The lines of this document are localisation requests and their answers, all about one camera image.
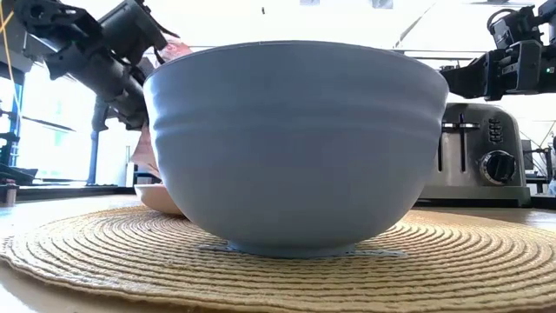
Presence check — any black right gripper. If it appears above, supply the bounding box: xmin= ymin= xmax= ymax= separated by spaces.
xmin=440 ymin=39 xmax=544 ymax=102

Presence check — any thick blue pillar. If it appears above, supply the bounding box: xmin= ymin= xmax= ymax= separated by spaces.
xmin=86 ymin=130 xmax=102 ymax=185

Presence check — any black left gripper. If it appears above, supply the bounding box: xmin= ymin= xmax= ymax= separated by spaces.
xmin=43 ymin=41 xmax=149 ymax=131

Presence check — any pink plate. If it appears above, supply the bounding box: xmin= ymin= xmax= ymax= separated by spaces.
xmin=133 ymin=183 xmax=186 ymax=216

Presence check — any silver toaster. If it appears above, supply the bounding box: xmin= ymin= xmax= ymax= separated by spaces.
xmin=419 ymin=102 xmax=532 ymax=208

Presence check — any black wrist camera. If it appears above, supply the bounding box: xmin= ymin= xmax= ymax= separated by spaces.
xmin=98 ymin=0 xmax=169 ymax=66
xmin=486 ymin=6 xmax=547 ymax=50

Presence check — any pink napkin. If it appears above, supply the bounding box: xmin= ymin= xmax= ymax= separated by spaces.
xmin=129 ymin=37 xmax=195 ymax=178

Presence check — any round woven straw placemat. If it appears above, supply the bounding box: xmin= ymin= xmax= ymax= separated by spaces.
xmin=0 ymin=204 xmax=556 ymax=313

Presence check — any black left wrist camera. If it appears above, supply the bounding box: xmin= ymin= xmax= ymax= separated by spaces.
xmin=98 ymin=0 xmax=169 ymax=66

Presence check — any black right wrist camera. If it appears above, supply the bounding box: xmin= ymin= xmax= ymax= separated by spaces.
xmin=486 ymin=6 xmax=547 ymax=50

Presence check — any large blue-grey bowl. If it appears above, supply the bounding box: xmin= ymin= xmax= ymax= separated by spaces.
xmin=142 ymin=40 xmax=450 ymax=260

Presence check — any yellow cable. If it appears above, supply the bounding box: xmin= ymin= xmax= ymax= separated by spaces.
xmin=0 ymin=0 xmax=22 ymax=127

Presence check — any black low shelf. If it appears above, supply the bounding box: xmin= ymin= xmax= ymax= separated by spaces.
xmin=17 ymin=185 xmax=136 ymax=202

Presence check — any thin blue pillar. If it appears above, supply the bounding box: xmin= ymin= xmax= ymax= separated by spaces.
xmin=10 ymin=73 xmax=25 ymax=166

